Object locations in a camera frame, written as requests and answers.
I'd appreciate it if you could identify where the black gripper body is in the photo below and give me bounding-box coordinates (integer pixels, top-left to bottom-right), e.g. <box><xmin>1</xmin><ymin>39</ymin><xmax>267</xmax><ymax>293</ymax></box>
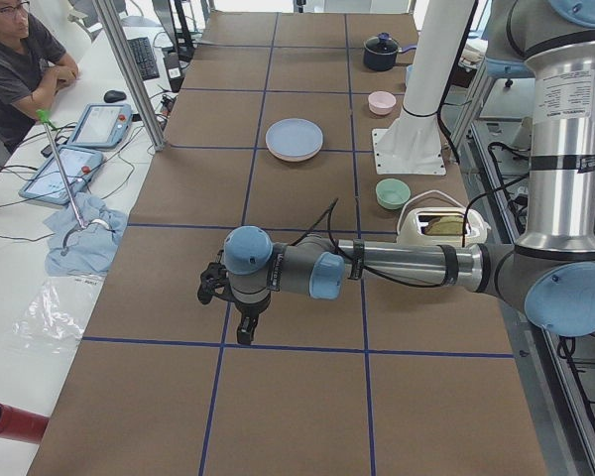
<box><xmin>200</xmin><ymin>250</ymin><xmax>271</xmax><ymax>320</ymax></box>

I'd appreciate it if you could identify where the pink plate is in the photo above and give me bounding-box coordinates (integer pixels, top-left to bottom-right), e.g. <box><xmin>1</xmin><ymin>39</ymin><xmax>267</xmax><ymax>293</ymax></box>
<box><xmin>266</xmin><ymin>135</ymin><xmax>323</xmax><ymax>162</ymax></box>

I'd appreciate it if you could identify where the light blue plate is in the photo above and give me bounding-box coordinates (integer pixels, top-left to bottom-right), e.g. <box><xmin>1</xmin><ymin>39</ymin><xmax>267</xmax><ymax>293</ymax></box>
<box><xmin>265</xmin><ymin>118</ymin><xmax>323</xmax><ymax>158</ymax></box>

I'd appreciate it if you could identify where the blue crumpled cloth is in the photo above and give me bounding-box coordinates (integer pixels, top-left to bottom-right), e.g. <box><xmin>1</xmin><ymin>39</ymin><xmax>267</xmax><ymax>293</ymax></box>
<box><xmin>45</xmin><ymin>192</ymin><xmax>128</xmax><ymax>276</ymax></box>

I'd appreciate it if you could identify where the clear plastic bag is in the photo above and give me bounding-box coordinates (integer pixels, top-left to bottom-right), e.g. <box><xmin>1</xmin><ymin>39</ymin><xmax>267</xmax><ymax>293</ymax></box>
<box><xmin>12</xmin><ymin>276</ymin><xmax>104</xmax><ymax>354</ymax></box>

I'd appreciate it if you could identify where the lower teach pendant tablet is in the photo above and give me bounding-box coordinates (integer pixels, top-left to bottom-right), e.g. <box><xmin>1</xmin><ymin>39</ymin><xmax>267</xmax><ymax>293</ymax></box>
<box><xmin>18</xmin><ymin>145</ymin><xmax>105</xmax><ymax>208</ymax></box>

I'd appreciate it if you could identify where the teach pendant tablet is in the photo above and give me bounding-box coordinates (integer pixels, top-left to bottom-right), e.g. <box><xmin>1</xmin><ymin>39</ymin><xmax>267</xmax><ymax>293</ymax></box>
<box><xmin>67</xmin><ymin>103</ymin><xmax>133</xmax><ymax>150</ymax></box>
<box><xmin>18</xmin><ymin>145</ymin><xmax>105</xmax><ymax>208</ymax></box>

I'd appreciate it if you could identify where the upper teach pendant tablet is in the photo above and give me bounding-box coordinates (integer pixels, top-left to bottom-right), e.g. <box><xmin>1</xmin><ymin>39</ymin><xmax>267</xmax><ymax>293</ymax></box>
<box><xmin>67</xmin><ymin>103</ymin><xmax>133</xmax><ymax>150</ymax></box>

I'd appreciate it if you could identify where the cream toaster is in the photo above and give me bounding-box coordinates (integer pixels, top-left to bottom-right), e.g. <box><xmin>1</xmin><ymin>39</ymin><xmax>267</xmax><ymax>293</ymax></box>
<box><xmin>396</xmin><ymin>189</ymin><xmax>491</xmax><ymax>247</ymax></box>

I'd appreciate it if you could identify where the mint green bowl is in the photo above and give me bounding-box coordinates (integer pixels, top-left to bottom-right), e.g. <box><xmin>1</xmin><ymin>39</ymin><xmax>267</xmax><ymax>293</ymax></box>
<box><xmin>375</xmin><ymin>178</ymin><xmax>412</xmax><ymax>210</ymax></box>

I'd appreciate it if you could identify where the black computer mouse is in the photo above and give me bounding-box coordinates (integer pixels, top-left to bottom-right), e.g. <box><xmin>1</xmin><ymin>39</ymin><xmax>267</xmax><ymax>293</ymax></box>
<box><xmin>103</xmin><ymin>90</ymin><xmax>127</xmax><ymax>103</ymax></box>

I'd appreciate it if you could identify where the bread slice in toaster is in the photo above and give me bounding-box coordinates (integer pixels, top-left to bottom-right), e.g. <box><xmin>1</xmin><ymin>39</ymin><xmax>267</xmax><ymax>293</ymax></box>
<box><xmin>423</xmin><ymin>215</ymin><xmax>464</xmax><ymax>236</ymax></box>

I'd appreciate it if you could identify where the green tipped grabber stick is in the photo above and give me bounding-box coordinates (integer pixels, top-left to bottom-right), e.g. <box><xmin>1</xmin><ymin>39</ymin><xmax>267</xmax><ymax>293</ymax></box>
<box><xmin>36</xmin><ymin>109</ymin><xmax>112</xmax><ymax>256</ymax></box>

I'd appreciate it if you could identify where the pink bowl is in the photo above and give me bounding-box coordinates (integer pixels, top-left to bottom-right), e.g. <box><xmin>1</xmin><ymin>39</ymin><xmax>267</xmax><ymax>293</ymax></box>
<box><xmin>368</xmin><ymin>90</ymin><xmax>397</xmax><ymax>116</ymax></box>

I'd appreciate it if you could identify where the black keyboard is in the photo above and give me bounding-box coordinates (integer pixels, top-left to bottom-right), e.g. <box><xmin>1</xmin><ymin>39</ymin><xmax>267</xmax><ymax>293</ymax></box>
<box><xmin>127</xmin><ymin>37</ymin><xmax>160</xmax><ymax>80</ymax></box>

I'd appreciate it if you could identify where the red cylinder tube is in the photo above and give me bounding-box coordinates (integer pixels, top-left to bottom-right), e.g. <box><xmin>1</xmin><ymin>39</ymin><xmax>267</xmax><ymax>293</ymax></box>
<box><xmin>0</xmin><ymin>403</ymin><xmax>49</xmax><ymax>444</ymax></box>

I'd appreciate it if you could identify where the dark blue pot with lid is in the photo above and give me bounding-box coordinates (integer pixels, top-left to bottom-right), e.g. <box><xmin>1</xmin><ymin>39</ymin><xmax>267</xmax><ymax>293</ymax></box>
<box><xmin>363</xmin><ymin>32</ymin><xmax>417</xmax><ymax>72</ymax></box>

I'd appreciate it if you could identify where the seated man in grey shirt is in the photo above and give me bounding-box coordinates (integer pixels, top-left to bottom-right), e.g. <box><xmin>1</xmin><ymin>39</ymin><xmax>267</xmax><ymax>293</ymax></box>
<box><xmin>0</xmin><ymin>1</ymin><xmax>79</xmax><ymax>153</ymax></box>

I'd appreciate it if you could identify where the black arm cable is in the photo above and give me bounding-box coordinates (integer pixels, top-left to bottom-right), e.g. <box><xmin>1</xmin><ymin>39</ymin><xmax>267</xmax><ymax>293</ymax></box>
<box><xmin>292</xmin><ymin>196</ymin><xmax>527</xmax><ymax>290</ymax></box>

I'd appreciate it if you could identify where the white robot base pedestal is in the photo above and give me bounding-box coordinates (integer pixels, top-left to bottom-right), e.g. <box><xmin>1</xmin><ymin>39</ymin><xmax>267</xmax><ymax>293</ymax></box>
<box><xmin>373</xmin><ymin>0</ymin><xmax>478</xmax><ymax>176</ymax></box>

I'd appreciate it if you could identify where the aluminium frame post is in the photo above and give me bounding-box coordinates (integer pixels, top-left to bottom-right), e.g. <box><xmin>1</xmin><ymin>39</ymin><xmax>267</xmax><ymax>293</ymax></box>
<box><xmin>93</xmin><ymin>0</ymin><xmax>166</xmax><ymax>152</ymax></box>

